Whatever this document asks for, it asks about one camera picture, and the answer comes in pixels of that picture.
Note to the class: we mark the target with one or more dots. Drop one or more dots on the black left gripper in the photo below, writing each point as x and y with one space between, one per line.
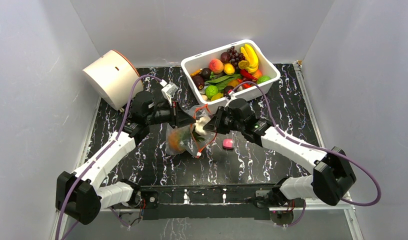
182 119

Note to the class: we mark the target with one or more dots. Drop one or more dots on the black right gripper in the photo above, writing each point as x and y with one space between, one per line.
220 122

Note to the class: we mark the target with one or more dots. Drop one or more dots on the white garlic bulb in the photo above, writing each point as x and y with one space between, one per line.
199 125

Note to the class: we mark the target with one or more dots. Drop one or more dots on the orange toy pineapple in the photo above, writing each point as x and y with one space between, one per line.
179 140

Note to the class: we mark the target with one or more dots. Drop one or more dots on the clear zip top bag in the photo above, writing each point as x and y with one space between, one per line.
198 111

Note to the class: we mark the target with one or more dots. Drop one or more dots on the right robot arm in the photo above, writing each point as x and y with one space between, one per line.
330 174

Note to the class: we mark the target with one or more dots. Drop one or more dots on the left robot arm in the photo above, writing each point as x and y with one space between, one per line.
79 194

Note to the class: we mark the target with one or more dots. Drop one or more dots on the white plastic food bin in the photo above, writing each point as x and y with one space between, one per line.
245 88

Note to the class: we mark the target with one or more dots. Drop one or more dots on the small pink box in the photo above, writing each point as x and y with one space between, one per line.
228 144

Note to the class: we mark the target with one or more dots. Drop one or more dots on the yellow lemon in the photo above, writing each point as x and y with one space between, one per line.
217 96

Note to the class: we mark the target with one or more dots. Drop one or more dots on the green lime ball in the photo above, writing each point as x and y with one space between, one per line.
211 91

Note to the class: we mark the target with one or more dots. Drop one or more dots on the dark purple plum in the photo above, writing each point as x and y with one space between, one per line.
198 81

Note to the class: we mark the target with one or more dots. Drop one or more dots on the green leafy vegetable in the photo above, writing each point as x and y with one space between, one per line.
222 82

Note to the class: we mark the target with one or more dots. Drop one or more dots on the red orange peach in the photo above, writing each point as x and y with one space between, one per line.
216 66

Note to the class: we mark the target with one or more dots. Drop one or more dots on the red chili pepper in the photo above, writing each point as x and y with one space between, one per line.
247 75

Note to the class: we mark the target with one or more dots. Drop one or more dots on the green round fruit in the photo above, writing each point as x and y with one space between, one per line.
263 79

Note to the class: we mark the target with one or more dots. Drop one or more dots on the dark grape bunch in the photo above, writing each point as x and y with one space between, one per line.
234 56

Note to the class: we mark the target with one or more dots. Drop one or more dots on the yellow banana bunch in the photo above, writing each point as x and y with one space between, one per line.
251 62

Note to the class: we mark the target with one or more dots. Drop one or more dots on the white cylindrical container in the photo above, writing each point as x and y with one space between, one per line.
112 76

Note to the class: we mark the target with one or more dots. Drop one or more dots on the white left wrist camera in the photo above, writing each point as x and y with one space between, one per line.
168 91

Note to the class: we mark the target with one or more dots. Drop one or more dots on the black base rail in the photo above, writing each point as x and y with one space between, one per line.
254 200

